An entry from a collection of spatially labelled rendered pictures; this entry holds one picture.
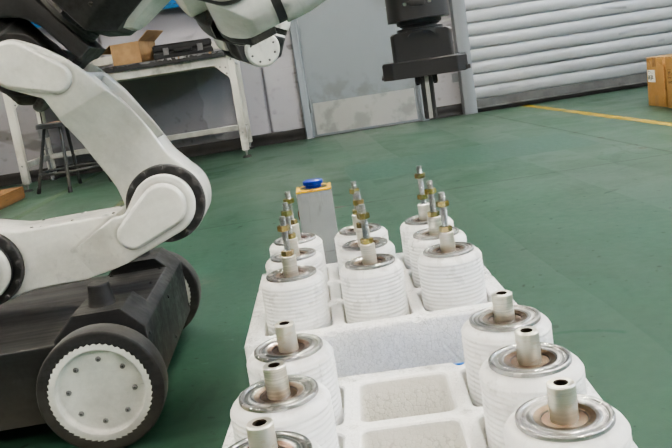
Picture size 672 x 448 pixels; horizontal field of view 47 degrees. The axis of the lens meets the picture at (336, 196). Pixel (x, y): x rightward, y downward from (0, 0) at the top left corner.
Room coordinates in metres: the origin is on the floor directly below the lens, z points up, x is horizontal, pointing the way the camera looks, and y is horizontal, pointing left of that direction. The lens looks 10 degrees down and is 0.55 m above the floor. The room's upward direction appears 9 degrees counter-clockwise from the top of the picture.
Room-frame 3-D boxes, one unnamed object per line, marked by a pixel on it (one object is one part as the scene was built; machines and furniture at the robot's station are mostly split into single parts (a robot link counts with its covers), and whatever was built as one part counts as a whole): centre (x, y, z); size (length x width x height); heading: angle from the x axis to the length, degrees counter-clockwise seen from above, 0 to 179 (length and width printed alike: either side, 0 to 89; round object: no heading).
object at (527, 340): (0.68, -0.15, 0.26); 0.02 x 0.02 x 0.03
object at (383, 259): (1.12, -0.03, 0.25); 0.08 x 0.08 x 0.01
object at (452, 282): (1.12, -0.15, 0.16); 0.10 x 0.10 x 0.18
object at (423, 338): (1.24, -0.03, 0.09); 0.39 x 0.39 x 0.18; 0
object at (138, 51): (5.84, 1.31, 0.87); 0.40 x 0.30 x 0.23; 79
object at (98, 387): (1.18, 0.41, 0.10); 0.20 x 0.05 x 0.20; 93
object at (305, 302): (1.12, 0.08, 0.16); 0.10 x 0.10 x 0.18
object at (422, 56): (1.12, -0.15, 0.57); 0.13 x 0.10 x 0.12; 83
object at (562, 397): (0.56, -0.15, 0.26); 0.02 x 0.02 x 0.03
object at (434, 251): (1.12, -0.15, 0.25); 0.08 x 0.08 x 0.01
